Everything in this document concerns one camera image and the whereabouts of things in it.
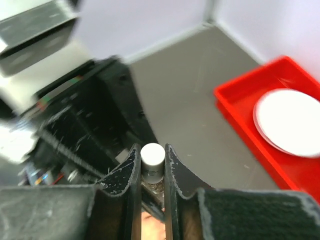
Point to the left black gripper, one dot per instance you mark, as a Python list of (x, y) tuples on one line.
[(85, 119)]

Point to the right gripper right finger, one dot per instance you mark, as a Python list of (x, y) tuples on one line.
[(196, 211)]

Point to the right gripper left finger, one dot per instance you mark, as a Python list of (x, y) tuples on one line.
[(108, 210)]

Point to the white nail polish cap brush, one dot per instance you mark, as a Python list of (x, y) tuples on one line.
[(152, 162)]

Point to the glitter nail polish bottle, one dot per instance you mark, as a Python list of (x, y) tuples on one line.
[(155, 188)]

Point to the mannequin hand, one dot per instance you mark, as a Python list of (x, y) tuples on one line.
[(152, 228)]

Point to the red plastic tray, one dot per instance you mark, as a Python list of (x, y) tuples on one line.
[(236, 99)]

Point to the upper white plate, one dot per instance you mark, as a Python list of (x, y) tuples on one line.
[(290, 120)]

